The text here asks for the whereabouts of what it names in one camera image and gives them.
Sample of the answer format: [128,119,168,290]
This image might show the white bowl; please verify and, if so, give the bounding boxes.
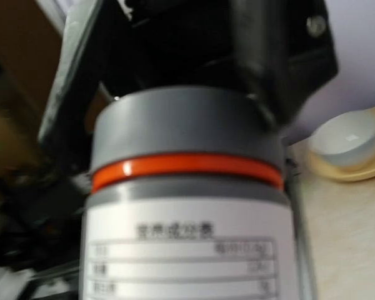
[308,110,375,168]

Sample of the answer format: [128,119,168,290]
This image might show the beige plate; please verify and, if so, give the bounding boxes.
[305,102,375,184]

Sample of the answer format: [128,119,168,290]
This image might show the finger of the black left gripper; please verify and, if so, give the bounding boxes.
[231,1,338,129]
[38,1,113,150]

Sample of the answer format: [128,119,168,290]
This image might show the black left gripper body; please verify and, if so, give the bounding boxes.
[99,1,238,97]

